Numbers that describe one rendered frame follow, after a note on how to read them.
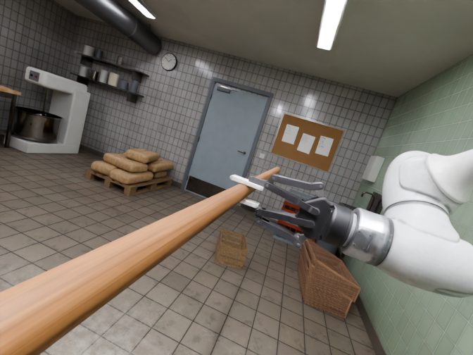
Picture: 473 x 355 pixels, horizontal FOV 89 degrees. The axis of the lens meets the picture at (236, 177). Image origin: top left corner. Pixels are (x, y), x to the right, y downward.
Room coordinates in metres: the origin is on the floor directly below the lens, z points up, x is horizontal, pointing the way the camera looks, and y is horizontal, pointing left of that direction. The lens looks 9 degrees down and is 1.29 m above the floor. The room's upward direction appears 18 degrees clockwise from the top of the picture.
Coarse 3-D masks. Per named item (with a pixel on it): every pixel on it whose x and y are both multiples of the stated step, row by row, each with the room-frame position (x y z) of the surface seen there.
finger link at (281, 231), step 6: (258, 222) 0.45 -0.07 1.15; (264, 222) 0.45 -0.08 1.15; (270, 222) 0.46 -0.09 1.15; (270, 228) 0.45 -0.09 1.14; (276, 228) 0.45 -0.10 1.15; (282, 228) 0.45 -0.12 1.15; (282, 234) 0.44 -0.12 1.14; (288, 234) 0.44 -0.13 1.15; (294, 240) 0.44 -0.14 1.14; (300, 246) 0.43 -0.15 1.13
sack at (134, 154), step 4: (140, 148) 4.05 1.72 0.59; (128, 152) 3.58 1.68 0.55; (132, 152) 3.59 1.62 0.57; (136, 152) 3.60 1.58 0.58; (140, 152) 3.64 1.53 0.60; (148, 152) 3.88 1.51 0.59; (152, 152) 4.02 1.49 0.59; (128, 156) 3.58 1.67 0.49; (132, 156) 3.58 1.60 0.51; (136, 156) 3.58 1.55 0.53; (140, 156) 3.59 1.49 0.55; (144, 156) 3.60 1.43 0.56; (148, 156) 3.64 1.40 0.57; (152, 156) 3.82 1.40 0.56; (156, 156) 4.03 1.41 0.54; (136, 160) 3.59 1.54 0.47; (140, 160) 3.59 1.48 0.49; (144, 160) 3.59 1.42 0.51; (148, 160) 3.64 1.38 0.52; (152, 160) 3.85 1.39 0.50; (156, 160) 4.11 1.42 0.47
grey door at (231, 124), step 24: (216, 96) 4.47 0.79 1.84; (240, 96) 4.38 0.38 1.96; (216, 120) 4.44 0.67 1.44; (240, 120) 4.36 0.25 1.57; (264, 120) 4.26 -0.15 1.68; (216, 144) 4.41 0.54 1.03; (240, 144) 4.33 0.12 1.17; (192, 168) 4.48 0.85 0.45; (216, 168) 4.39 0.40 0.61; (240, 168) 4.30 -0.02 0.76; (192, 192) 4.45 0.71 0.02; (216, 192) 4.36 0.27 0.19
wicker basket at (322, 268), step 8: (312, 248) 2.61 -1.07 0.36; (320, 248) 2.60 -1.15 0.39; (312, 256) 2.24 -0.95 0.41; (320, 256) 2.61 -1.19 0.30; (328, 256) 2.60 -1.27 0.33; (320, 264) 2.08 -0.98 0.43; (344, 264) 2.51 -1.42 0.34; (320, 272) 2.08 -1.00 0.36; (328, 272) 2.07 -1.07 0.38; (344, 272) 2.42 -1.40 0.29; (320, 280) 2.08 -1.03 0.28; (328, 280) 2.07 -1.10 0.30; (336, 280) 2.07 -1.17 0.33; (344, 280) 2.07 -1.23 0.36; (352, 280) 2.22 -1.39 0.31; (320, 288) 2.08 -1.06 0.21; (328, 288) 2.07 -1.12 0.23; (336, 288) 2.07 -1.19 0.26; (344, 288) 2.06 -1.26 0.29; (360, 288) 2.06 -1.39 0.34; (336, 296) 2.06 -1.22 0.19; (352, 296) 2.06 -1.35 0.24
